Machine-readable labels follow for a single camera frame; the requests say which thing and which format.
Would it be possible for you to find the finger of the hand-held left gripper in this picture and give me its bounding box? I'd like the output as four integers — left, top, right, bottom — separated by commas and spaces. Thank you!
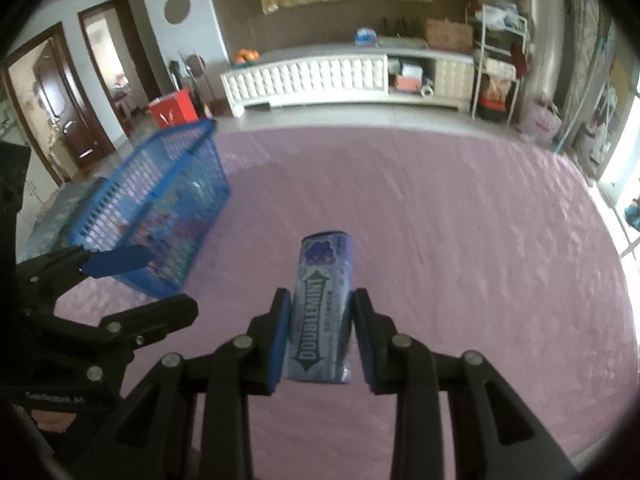
17, 244, 156, 287
100, 294, 200, 349

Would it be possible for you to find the white metal shelf rack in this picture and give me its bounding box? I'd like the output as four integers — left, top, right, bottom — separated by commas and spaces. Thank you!
467, 2, 530, 128

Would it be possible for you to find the white tufted media cabinet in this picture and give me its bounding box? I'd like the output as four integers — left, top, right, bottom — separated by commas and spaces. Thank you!
220, 42, 476, 120

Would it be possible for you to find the dark sofa with lace cover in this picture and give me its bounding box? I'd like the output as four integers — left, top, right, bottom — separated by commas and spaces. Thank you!
22, 177, 108, 261

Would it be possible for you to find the standing air conditioner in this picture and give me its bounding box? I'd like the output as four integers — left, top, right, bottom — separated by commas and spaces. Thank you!
520, 0, 566, 106

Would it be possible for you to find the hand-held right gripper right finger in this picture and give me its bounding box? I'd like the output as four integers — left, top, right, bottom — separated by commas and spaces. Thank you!
352, 287, 576, 480

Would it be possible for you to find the floral mattress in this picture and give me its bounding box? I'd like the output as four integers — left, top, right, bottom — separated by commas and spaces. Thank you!
562, 0, 616, 161

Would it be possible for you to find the blue plastic basket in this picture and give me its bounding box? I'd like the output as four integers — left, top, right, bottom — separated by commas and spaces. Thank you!
69, 119, 233, 300

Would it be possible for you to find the pink tote bag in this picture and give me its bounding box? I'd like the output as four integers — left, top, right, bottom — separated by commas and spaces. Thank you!
517, 97, 561, 143

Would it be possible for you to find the red package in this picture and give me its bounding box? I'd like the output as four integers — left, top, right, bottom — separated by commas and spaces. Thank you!
477, 72, 518, 121

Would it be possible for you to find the brown wooden door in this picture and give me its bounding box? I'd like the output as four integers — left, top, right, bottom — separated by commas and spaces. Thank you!
5, 22, 118, 181

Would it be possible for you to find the brown doorway frame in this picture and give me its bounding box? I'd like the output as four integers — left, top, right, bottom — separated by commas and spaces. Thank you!
77, 0, 161, 121

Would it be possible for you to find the cardboard box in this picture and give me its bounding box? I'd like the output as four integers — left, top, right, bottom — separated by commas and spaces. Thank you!
426, 18, 475, 53

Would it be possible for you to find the purple chewing gum box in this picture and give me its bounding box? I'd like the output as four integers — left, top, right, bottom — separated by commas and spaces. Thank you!
282, 230, 357, 386

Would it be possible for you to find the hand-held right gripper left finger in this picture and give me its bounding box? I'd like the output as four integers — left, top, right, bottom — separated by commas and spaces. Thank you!
75, 286, 294, 480

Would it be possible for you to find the red gift bag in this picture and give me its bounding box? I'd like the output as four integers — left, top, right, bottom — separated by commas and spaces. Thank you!
148, 87, 198, 128

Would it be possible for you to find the brown round wall decoration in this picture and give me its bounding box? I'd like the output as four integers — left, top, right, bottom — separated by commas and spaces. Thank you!
165, 0, 192, 24

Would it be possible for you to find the black router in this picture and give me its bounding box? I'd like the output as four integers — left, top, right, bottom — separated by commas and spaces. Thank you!
380, 16, 418, 36

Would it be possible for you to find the person's left hand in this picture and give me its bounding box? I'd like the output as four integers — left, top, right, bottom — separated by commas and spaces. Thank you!
30, 406, 77, 433

